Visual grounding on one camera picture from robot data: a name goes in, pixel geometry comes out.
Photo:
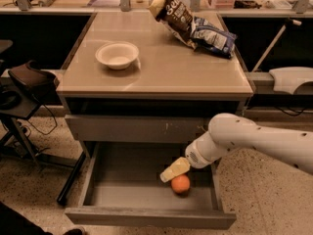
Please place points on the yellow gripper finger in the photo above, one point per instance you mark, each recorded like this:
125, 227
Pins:
178, 167

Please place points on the orange fruit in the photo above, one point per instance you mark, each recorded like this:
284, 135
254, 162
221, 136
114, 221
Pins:
180, 184

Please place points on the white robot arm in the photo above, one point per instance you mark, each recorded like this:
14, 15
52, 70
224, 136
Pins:
227, 132

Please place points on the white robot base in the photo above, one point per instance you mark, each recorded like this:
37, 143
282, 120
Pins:
289, 79

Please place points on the open middle drawer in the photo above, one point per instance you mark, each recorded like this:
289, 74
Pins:
122, 188

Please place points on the grey drawer cabinet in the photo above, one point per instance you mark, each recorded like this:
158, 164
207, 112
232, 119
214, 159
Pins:
167, 80

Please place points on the closed top drawer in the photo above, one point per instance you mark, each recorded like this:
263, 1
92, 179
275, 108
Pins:
136, 129

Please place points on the white paper bowl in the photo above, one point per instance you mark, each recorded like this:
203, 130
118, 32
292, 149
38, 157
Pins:
117, 55

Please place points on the blue white chip bag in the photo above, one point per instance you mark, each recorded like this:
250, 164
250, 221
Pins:
211, 38

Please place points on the brown chip bag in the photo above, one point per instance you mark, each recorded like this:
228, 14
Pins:
176, 17

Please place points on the dark brown bag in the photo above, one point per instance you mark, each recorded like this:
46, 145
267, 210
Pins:
37, 84

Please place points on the white stick with black tip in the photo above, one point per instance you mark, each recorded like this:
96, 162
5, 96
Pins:
288, 22

